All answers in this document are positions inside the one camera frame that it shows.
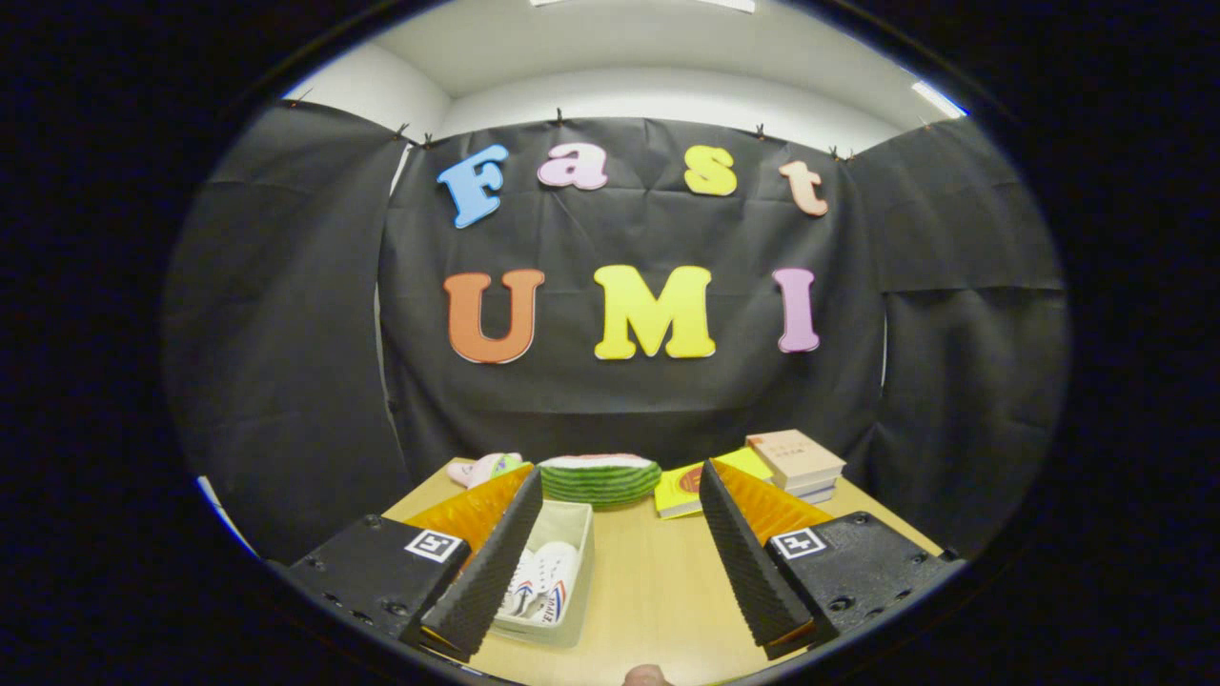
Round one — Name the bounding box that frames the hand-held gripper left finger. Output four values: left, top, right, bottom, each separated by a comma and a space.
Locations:
286, 465, 544, 664

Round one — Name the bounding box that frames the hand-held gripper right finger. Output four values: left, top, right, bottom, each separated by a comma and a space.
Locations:
698, 459, 964, 660

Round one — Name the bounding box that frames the white striped canvas shoe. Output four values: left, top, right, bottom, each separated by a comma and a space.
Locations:
527, 541, 580, 626
498, 548, 537, 615

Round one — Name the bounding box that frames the pale fabric storage box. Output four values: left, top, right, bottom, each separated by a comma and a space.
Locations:
491, 500, 597, 649

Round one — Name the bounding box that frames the yellow book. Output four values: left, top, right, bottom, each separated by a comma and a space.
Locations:
654, 447, 775, 520

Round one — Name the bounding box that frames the pink and green plush toy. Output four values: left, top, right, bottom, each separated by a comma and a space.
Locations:
448, 452, 523, 489

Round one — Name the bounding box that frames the beige book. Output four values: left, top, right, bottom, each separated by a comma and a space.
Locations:
746, 429, 847, 490

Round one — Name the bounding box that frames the watermelon slice plush toy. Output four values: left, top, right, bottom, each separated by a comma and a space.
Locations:
539, 454, 663, 506

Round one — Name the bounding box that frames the small ceiling light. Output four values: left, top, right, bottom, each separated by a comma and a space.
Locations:
912, 81, 968, 120

